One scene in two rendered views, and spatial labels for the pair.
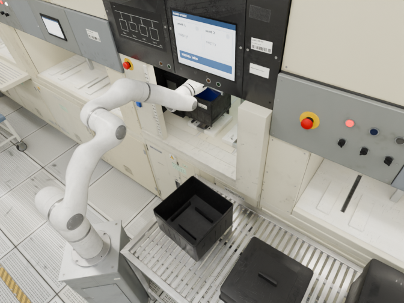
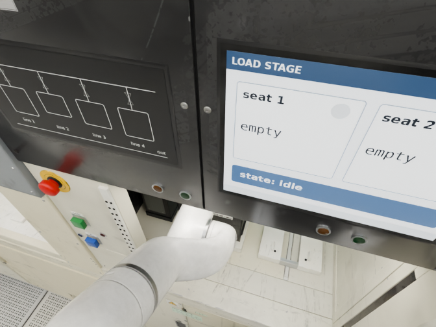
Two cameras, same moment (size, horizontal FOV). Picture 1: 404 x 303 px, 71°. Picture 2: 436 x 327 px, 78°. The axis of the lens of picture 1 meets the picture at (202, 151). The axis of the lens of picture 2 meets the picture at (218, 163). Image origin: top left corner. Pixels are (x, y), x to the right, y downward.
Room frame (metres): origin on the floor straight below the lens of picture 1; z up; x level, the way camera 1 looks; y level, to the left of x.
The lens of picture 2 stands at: (0.88, 0.17, 1.79)
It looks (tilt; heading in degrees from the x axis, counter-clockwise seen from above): 46 degrees down; 336
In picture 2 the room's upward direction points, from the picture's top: straight up
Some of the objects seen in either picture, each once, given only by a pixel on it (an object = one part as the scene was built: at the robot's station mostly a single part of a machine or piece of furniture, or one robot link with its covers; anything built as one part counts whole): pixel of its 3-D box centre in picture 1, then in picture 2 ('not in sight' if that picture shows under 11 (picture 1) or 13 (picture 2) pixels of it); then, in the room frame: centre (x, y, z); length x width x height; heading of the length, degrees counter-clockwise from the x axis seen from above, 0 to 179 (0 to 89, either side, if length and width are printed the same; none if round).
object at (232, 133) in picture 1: (246, 136); (292, 237); (1.22, -0.27, 0.89); 0.22 x 0.21 x 0.04; 139
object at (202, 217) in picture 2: (177, 99); (189, 233); (1.21, 0.10, 1.21); 0.13 x 0.09 x 0.08; 139
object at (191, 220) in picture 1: (194, 216); not in sight; (0.73, 0.07, 0.85); 0.28 x 0.28 x 0.17; 43
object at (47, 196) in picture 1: (62, 212); not in sight; (0.68, 0.62, 1.07); 0.19 x 0.12 x 0.24; 48
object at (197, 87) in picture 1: (193, 85); not in sight; (1.32, 0.01, 1.21); 0.11 x 0.10 x 0.07; 139
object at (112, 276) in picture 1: (113, 276); not in sight; (0.66, 0.59, 0.38); 0.28 x 0.28 x 0.76; 4
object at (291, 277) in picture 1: (266, 283); not in sight; (0.40, -0.22, 0.83); 0.29 x 0.29 x 0.13; 50
